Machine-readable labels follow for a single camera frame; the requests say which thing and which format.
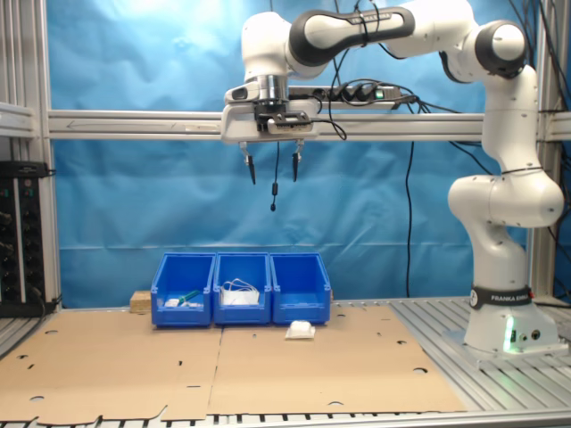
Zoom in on black rack cable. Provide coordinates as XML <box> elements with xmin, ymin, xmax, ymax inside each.
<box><xmin>30</xmin><ymin>284</ymin><xmax>62</xmax><ymax>322</ymax></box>

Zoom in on stack of white face masks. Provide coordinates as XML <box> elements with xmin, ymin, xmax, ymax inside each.
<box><xmin>219</xmin><ymin>279</ymin><xmax>262</xmax><ymax>308</ymax></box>

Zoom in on brown cardboard sheet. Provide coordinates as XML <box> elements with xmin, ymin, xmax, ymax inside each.
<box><xmin>0</xmin><ymin>309</ymin><xmax>224</xmax><ymax>424</ymax></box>
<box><xmin>207</xmin><ymin>304</ymin><xmax>468</xmax><ymax>416</ymax></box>

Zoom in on black power strip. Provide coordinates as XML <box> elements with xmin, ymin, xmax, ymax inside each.
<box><xmin>288</xmin><ymin>84</ymin><xmax>402</xmax><ymax>111</ymax></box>

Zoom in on black power strip cable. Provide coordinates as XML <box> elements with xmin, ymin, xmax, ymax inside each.
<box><xmin>399</xmin><ymin>93</ymin><xmax>501</xmax><ymax>177</ymax></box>

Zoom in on horizontal aluminium profile beam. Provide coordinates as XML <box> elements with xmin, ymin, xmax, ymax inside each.
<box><xmin>46</xmin><ymin>109</ymin><xmax>487</xmax><ymax>142</ymax></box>

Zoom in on vertical aluminium profile post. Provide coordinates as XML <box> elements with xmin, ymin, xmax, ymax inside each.
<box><xmin>17</xmin><ymin>0</ymin><xmax>62</xmax><ymax>309</ymax></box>
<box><xmin>530</xmin><ymin>0</ymin><xmax>571</xmax><ymax>300</ymax></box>

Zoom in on short dangling black cable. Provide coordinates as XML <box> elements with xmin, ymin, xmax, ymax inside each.
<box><xmin>269</xmin><ymin>141</ymin><xmax>282</xmax><ymax>213</ymax></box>

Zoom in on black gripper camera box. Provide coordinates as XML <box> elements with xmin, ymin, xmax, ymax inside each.
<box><xmin>254</xmin><ymin>101</ymin><xmax>312</xmax><ymax>133</ymax></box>

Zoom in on chipboard wood block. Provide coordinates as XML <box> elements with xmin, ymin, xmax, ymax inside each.
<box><xmin>128</xmin><ymin>290</ymin><xmax>155</xmax><ymax>316</ymax></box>

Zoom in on black equipment rack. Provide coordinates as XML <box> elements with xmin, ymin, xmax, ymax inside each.
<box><xmin>0</xmin><ymin>160</ymin><xmax>57</xmax><ymax>318</ymax></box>

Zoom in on short aluminium side beam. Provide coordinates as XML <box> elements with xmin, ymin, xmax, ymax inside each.
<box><xmin>0</xmin><ymin>101</ymin><xmax>37</xmax><ymax>138</ymax></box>

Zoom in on black camera cable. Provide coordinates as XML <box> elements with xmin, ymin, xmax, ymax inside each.
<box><xmin>310</xmin><ymin>42</ymin><xmax>349</xmax><ymax>142</ymax></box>

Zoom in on white cotton packet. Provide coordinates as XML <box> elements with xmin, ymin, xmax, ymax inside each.
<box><xmin>285</xmin><ymin>319</ymin><xmax>317</xmax><ymax>341</ymax></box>

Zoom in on long hanging black cable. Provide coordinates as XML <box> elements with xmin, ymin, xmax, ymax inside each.
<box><xmin>404</xmin><ymin>141</ymin><xmax>416</xmax><ymax>299</ymax></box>

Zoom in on blue plastic storage bin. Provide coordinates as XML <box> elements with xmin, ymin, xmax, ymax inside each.
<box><xmin>150</xmin><ymin>252</ymin><xmax>218</xmax><ymax>329</ymax></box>
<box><xmin>212</xmin><ymin>251</ymin><xmax>273</xmax><ymax>325</ymax></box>
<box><xmin>269</xmin><ymin>252</ymin><xmax>335</xmax><ymax>325</ymax></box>

